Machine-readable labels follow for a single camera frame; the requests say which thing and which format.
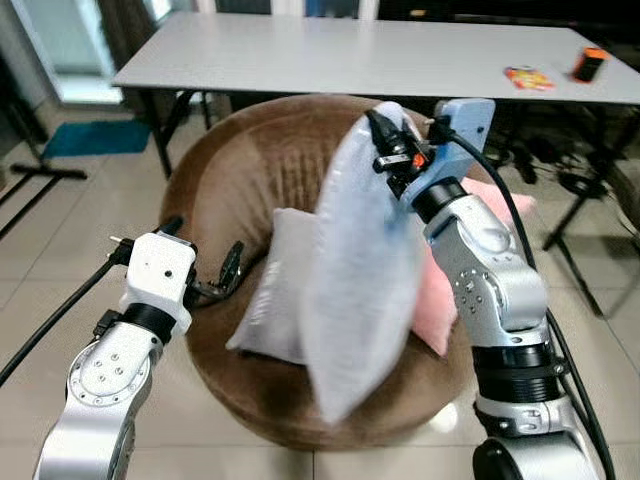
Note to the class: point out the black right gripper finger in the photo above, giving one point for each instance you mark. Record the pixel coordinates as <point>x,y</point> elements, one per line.
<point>382,130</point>
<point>388,161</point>

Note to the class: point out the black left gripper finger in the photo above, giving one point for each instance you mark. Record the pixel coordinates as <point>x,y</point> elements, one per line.
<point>232,265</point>
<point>172,226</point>

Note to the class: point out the pale grey pillow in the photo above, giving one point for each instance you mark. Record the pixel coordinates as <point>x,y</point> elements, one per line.
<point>360,280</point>

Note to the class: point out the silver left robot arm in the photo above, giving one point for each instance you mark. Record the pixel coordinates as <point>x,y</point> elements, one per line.
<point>100,380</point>

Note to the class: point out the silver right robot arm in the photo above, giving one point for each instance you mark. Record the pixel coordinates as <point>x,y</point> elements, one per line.
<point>500,290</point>

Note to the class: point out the grey velvet pillow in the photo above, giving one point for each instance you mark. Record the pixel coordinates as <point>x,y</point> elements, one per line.
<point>275,300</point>

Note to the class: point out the round brown plush sofa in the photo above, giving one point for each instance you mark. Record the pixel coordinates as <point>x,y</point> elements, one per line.
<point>250,160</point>

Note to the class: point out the blue floor mat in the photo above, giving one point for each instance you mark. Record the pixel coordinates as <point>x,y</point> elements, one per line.
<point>95,140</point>

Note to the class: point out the pink pillow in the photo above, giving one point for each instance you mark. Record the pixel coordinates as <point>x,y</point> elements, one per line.
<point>435,300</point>

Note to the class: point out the white table with black legs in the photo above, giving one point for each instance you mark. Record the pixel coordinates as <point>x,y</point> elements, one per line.
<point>350,60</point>

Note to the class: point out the black power strip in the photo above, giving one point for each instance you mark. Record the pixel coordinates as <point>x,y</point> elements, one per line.
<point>523,165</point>

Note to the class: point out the black tripod stand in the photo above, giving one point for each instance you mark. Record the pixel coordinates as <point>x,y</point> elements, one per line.
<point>50,172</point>

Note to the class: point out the red and yellow packet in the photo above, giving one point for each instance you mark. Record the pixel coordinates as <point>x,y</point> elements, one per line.
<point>529,79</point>

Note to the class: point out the orange and black device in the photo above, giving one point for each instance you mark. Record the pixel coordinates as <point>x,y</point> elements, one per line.
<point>590,65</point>

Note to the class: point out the brown curtain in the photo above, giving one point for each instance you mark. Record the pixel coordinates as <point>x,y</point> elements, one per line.
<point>125,25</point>

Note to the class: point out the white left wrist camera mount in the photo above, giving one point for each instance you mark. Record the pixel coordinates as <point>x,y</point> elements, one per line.
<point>160,275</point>

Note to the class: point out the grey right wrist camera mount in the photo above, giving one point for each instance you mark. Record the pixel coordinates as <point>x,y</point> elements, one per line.
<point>455,140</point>

